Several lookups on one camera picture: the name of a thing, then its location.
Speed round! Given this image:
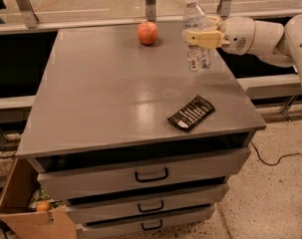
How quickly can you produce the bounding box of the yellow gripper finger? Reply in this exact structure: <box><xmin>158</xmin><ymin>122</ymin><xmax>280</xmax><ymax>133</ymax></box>
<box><xmin>206</xmin><ymin>16</ymin><xmax>222</xmax><ymax>30</ymax></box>
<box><xmin>184</xmin><ymin>30</ymin><xmax>230</xmax><ymax>49</ymax></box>

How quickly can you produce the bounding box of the clear plastic water bottle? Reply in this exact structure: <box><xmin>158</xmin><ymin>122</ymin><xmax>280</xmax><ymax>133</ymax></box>
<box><xmin>182</xmin><ymin>0</ymin><xmax>210</xmax><ymax>72</ymax></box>

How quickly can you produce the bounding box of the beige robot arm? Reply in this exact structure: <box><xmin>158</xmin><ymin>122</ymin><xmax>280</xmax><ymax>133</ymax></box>
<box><xmin>182</xmin><ymin>14</ymin><xmax>302</xmax><ymax>92</ymax></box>

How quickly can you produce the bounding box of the red apple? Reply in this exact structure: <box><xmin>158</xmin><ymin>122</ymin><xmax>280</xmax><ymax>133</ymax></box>
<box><xmin>137</xmin><ymin>22</ymin><xmax>158</xmax><ymax>45</ymax></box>

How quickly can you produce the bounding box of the black snack bar wrapper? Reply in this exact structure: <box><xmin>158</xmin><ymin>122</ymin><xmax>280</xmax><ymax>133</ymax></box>
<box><xmin>167</xmin><ymin>96</ymin><xmax>215</xmax><ymax>132</ymax></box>

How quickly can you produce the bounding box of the grey drawer cabinet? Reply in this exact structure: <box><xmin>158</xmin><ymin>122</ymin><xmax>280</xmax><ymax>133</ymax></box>
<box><xmin>16</xmin><ymin>20</ymin><xmax>267</xmax><ymax>239</ymax></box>

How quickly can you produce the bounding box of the middle grey drawer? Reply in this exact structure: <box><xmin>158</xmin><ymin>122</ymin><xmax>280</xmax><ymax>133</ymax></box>
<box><xmin>66</xmin><ymin>180</ymin><xmax>229</xmax><ymax>224</ymax></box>

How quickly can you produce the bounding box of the bottom grey drawer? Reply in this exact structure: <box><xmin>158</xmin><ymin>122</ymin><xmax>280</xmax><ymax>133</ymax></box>
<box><xmin>83</xmin><ymin>205</ymin><xmax>214</xmax><ymax>239</ymax></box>

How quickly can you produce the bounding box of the green packet in box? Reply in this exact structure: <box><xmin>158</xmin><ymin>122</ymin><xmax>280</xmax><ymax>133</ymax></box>
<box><xmin>28</xmin><ymin>187</ymin><xmax>62</xmax><ymax>209</ymax></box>

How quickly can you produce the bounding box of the orange fruit in box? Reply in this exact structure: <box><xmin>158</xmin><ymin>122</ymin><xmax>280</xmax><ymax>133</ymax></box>
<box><xmin>36</xmin><ymin>201</ymin><xmax>52</xmax><ymax>212</ymax></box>

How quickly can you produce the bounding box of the cardboard box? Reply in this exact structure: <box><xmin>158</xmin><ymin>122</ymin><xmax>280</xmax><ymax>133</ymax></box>
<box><xmin>0</xmin><ymin>157</ymin><xmax>77</xmax><ymax>239</ymax></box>

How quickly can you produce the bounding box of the right metal railing bracket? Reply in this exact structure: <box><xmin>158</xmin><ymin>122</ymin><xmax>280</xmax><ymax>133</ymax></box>
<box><xmin>216</xmin><ymin>0</ymin><xmax>232</xmax><ymax>17</ymax></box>

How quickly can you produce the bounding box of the metal railing bracket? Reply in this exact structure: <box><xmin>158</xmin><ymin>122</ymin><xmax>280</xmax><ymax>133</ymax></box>
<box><xmin>216</xmin><ymin>0</ymin><xmax>232</xmax><ymax>17</ymax></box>
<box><xmin>16</xmin><ymin>0</ymin><xmax>39</xmax><ymax>28</ymax></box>
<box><xmin>146</xmin><ymin>0</ymin><xmax>156</xmax><ymax>22</ymax></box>

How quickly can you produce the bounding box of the middle metal railing bracket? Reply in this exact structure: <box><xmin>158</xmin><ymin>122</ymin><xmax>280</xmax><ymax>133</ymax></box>
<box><xmin>146</xmin><ymin>0</ymin><xmax>156</xmax><ymax>22</ymax></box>

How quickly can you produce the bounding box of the black floor cable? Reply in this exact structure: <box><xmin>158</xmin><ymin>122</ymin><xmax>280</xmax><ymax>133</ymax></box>
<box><xmin>249</xmin><ymin>140</ymin><xmax>302</xmax><ymax>167</ymax></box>

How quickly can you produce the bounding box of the left metal railing bracket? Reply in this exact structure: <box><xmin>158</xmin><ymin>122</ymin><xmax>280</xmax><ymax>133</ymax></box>
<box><xmin>16</xmin><ymin>0</ymin><xmax>39</xmax><ymax>28</ymax></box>

